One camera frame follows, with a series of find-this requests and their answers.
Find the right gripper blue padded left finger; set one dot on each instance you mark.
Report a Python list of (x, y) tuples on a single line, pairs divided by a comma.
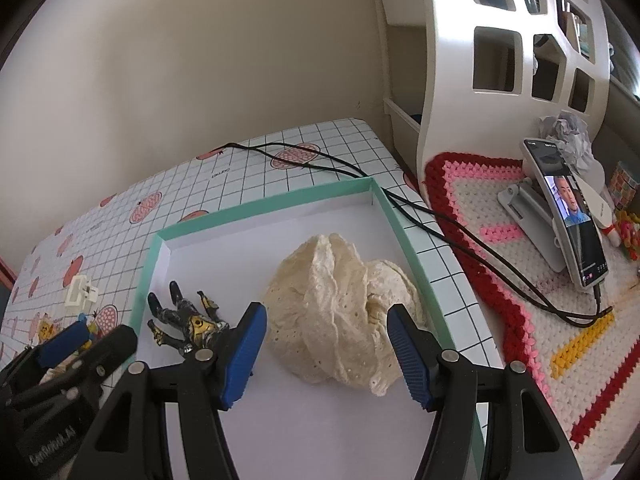
[(238, 354)]

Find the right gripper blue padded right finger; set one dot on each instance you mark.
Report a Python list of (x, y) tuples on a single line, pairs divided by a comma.
[(402, 331)]

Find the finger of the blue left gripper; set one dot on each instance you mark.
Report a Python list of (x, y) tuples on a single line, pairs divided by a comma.
[(62, 345)]

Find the black gold action figure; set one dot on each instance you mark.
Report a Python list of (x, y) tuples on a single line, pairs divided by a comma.
[(199, 330)]

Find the colourful block toy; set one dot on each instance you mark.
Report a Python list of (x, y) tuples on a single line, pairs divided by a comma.
[(95, 331)]

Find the white plastic hair claw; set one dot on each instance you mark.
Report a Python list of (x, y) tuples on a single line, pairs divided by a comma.
[(81, 294)]

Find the teal rimmed white tray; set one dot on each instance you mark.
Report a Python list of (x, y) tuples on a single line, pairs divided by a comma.
[(326, 399)]

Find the cream lace cloth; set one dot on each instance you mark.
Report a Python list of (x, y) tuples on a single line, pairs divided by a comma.
[(327, 311)]

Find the grid pomegranate tablecloth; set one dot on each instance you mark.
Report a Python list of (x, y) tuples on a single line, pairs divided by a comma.
[(110, 243)]

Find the crocheted red pink mat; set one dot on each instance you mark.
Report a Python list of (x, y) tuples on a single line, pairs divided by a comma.
[(583, 353)]

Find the grey phone stand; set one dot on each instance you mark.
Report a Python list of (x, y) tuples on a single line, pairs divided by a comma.
[(531, 212)]

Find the smartphone with lit screen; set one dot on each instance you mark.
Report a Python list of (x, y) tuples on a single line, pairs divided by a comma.
[(572, 224)]

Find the red yellow small toy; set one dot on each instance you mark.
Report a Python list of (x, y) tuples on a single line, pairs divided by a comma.
[(624, 233)]

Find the patterned small box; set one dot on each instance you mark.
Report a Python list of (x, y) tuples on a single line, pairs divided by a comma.
[(623, 186)]

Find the crumpled grey paper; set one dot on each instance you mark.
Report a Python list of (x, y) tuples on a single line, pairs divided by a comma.
[(570, 134)]

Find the white cutout shelf unit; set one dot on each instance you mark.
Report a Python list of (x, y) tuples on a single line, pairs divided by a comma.
[(478, 76)]

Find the white hairbrush handle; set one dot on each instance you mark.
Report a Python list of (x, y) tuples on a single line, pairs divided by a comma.
[(599, 209)]

